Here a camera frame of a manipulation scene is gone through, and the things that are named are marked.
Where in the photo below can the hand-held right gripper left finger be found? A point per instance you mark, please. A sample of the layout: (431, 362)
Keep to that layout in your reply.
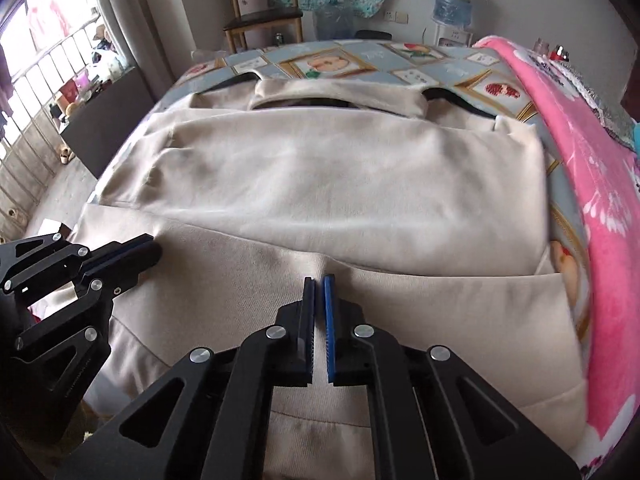
(309, 325)

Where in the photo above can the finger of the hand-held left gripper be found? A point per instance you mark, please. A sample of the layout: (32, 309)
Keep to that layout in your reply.
(135, 265)
(122, 247)

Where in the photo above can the cream zip jacket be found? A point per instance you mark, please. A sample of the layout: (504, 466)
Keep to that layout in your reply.
(350, 185)

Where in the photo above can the grey low cabinet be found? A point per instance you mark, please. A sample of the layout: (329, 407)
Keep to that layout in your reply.
(110, 125)

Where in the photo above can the grey lace-trimmed pillow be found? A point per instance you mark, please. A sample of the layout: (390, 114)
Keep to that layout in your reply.
(595, 95)

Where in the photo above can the grey curtain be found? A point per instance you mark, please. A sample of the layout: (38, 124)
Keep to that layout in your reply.
(145, 20)

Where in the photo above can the white plastic bag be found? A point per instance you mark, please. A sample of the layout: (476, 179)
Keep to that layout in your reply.
(109, 64)

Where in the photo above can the pink hanging garment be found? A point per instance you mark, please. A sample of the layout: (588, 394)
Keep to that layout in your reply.
(47, 17)

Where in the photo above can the wooden chair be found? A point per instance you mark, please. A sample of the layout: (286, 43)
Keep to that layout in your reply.
(262, 19)

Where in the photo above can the wall socket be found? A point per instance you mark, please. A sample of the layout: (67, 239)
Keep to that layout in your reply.
(396, 16)

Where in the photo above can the empty clear water jug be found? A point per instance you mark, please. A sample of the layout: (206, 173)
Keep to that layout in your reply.
(335, 20)

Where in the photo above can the window railing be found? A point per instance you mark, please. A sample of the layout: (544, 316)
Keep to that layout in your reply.
(30, 110)

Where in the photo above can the beige slippers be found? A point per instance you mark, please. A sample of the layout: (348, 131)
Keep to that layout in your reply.
(66, 153)

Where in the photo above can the white water dispenser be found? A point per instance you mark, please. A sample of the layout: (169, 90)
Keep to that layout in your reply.
(450, 36)

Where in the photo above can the brown cardboard box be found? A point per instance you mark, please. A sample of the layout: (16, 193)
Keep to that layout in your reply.
(55, 227)

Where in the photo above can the pink floral blanket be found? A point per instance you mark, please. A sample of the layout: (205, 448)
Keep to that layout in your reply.
(600, 260)

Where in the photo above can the black trash bin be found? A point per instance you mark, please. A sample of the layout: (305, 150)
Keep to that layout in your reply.
(374, 35)

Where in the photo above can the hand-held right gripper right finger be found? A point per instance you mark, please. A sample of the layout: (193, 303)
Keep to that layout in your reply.
(329, 325)

